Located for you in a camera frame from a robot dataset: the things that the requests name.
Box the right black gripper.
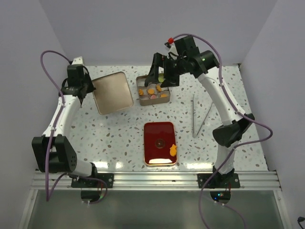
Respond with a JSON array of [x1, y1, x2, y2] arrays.
[[145, 52, 187, 88]]

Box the green round cookie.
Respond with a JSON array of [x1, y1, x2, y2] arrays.
[[158, 74, 164, 83]]

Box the orange round cookie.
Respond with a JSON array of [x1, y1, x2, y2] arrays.
[[147, 89, 155, 95]]

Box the gold tin lid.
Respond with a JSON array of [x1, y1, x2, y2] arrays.
[[92, 72, 133, 115]]

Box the metal tongs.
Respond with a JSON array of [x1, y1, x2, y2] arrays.
[[192, 94, 214, 138]]

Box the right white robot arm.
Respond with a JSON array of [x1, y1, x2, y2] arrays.
[[145, 35, 254, 187]]

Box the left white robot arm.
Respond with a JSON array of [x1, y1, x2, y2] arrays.
[[31, 64, 99, 187]]

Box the gold cookie tin box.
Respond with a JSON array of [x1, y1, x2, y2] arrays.
[[136, 73, 171, 106]]

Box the red rectangular tray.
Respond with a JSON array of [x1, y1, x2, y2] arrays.
[[143, 122, 178, 167]]

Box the orange fish shaped cookie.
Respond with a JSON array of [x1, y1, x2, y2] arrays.
[[170, 144, 177, 157]]

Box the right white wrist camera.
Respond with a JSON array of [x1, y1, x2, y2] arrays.
[[164, 38, 178, 60]]

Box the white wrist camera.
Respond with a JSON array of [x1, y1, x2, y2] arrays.
[[164, 38, 178, 60], [71, 56, 84, 65]]

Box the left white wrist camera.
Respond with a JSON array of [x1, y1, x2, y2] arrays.
[[71, 56, 84, 65]]

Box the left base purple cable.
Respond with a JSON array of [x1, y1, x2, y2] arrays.
[[81, 177, 109, 205]]

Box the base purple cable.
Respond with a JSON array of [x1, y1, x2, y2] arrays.
[[81, 177, 109, 205], [199, 174, 247, 229]]

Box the left black base bracket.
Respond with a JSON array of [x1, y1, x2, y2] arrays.
[[71, 173, 114, 188]]

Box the black base bracket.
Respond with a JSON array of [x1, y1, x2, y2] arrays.
[[71, 173, 114, 188], [197, 173, 241, 189]]

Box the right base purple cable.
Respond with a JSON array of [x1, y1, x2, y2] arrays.
[[199, 174, 247, 229]]

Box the right black base bracket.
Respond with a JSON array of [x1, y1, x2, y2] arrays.
[[197, 173, 241, 189]]

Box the aluminium frame rail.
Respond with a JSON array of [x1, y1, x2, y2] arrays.
[[30, 169, 283, 191]]

